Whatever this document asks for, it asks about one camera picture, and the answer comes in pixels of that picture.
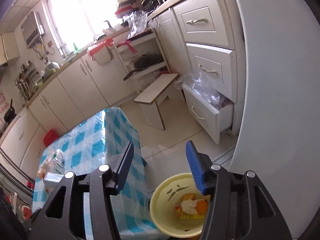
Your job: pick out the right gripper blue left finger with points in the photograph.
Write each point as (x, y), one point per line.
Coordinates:
(122, 167)

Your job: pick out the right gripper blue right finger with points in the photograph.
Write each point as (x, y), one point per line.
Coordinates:
(196, 166)

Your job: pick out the orange peel dome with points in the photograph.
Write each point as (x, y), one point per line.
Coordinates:
(201, 207)

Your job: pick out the red yellow snack wrapper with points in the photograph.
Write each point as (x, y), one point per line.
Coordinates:
(191, 215)

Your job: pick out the clear plastic water bottle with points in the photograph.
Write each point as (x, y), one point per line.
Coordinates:
(53, 163)

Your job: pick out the white tissue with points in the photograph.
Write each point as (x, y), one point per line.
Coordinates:
(189, 206)

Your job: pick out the yellow plastic trash bucket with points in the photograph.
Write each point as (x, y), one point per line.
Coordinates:
(169, 194)

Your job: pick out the red trash bin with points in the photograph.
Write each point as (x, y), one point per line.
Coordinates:
(50, 137)

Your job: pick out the blue checkered tablecloth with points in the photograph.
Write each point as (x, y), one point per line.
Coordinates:
(84, 204)

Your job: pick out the open white bottom drawer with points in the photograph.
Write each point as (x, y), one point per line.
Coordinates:
(214, 121)

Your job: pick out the clear plastic bag in drawer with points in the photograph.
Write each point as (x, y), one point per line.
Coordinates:
(200, 85)

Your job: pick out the white refrigerator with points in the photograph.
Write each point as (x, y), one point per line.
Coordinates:
(279, 134)

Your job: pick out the small wooden stool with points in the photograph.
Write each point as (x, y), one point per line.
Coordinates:
(148, 100)

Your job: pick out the black pan on shelf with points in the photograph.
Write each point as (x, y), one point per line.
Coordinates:
(143, 62)

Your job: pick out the white corner shelf rack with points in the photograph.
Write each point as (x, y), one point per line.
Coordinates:
(130, 50)

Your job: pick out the white hanging cutting board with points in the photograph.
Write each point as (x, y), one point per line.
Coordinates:
(101, 54)

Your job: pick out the black frying pan on counter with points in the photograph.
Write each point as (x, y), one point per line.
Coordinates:
(10, 114)

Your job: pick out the clear plastic bag on counter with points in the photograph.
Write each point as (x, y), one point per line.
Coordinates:
(137, 22)

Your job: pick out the wall water heater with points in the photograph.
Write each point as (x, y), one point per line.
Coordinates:
(32, 30)

